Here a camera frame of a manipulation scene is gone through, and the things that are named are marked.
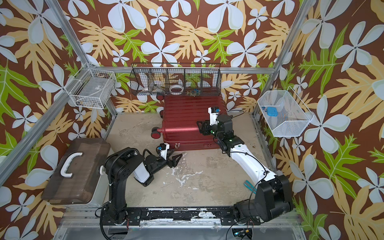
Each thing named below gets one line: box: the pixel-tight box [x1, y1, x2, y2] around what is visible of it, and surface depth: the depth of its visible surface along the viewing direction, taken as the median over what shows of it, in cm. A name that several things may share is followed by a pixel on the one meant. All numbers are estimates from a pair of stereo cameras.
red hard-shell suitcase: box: [151, 95, 226, 150], surface depth 91 cm
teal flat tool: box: [243, 180, 257, 195], surface depth 86 cm
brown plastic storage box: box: [41, 138, 111, 205], surface depth 73 cm
